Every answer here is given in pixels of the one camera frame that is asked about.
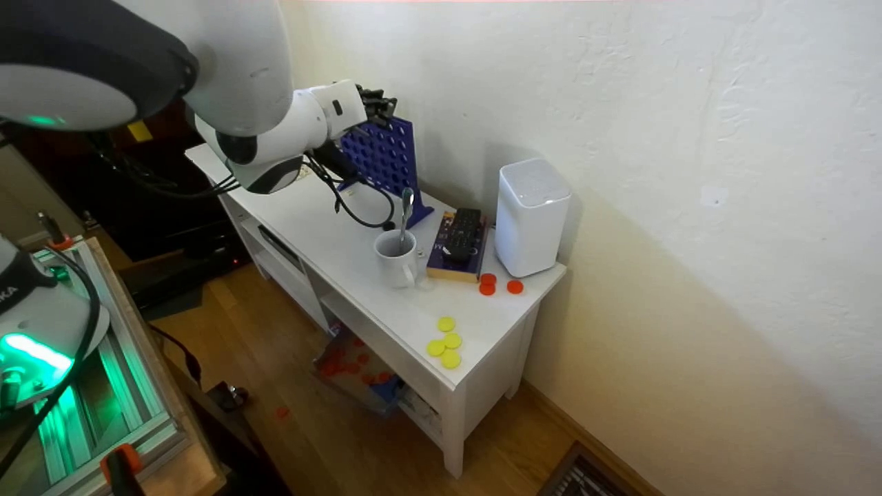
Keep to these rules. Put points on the dark wooden cabinet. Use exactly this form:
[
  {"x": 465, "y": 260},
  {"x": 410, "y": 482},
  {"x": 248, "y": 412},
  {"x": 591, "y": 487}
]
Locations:
[{"x": 151, "y": 213}]

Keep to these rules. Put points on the orange clamp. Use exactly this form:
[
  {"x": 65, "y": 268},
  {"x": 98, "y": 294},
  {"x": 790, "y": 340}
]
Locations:
[
  {"x": 56, "y": 234},
  {"x": 121, "y": 470}
]

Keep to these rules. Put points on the purple book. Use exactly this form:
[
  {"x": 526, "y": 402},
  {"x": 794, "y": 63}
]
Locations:
[{"x": 437, "y": 259}]

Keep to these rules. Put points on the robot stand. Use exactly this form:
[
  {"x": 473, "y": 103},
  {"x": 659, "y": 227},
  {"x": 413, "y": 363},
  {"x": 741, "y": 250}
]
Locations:
[{"x": 138, "y": 413}]

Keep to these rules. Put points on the stack of papers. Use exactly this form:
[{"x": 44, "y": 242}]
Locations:
[{"x": 422, "y": 412}]

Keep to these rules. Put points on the white mug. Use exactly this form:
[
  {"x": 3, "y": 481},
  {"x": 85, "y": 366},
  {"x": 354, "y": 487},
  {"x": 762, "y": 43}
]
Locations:
[{"x": 395, "y": 264}]

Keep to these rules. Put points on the yellow game disc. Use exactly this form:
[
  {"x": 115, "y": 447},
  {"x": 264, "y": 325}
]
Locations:
[
  {"x": 435, "y": 348},
  {"x": 446, "y": 324},
  {"x": 450, "y": 359},
  {"x": 453, "y": 340}
]

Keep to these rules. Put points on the small black device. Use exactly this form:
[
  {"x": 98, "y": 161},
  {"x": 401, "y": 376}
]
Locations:
[{"x": 229, "y": 397}]

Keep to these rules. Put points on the dark framed mat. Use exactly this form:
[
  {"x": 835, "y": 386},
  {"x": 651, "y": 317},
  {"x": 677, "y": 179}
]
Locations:
[{"x": 586, "y": 475}]

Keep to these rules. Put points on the black remote control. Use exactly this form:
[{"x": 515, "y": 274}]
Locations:
[{"x": 463, "y": 234}]

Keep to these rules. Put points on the metal spoon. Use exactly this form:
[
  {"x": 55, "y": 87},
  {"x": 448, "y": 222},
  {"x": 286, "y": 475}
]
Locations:
[{"x": 406, "y": 207}]

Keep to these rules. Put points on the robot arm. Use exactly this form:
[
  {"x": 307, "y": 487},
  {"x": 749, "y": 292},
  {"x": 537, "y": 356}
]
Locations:
[{"x": 241, "y": 62}]

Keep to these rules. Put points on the yellow sticky note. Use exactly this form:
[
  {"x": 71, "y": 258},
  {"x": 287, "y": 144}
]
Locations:
[{"x": 140, "y": 131}]

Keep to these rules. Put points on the white box speaker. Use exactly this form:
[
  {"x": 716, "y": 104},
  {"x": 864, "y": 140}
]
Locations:
[{"x": 529, "y": 220}]

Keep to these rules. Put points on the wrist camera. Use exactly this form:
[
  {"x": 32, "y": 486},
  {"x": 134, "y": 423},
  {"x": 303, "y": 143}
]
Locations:
[{"x": 337, "y": 159}]

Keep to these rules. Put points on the game box with red discs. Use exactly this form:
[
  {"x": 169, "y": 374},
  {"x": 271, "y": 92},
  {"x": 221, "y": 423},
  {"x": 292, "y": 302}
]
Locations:
[{"x": 355, "y": 372}]

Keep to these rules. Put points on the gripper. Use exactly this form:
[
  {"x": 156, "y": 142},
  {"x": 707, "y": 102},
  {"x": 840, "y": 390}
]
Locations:
[{"x": 374, "y": 105}]

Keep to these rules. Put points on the blue game grid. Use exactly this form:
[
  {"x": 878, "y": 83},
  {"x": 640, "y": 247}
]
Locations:
[{"x": 383, "y": 156}]

